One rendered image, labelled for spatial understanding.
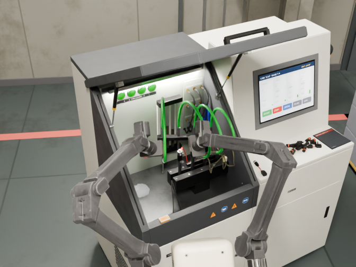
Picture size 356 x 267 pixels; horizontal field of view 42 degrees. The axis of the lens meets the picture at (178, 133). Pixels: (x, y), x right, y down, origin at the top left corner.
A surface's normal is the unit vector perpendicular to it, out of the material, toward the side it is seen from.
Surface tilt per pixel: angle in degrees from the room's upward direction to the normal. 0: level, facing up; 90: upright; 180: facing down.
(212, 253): 48
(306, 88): 76
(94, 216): 64
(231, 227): 90
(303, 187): 90
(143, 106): 90
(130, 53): 0
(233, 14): 90
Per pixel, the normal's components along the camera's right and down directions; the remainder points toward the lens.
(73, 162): 0.01, -0.81
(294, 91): 0.47, 0.31
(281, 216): 0.48, 0.52
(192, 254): 0.09, -0.11
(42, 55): 0.11, 0.58
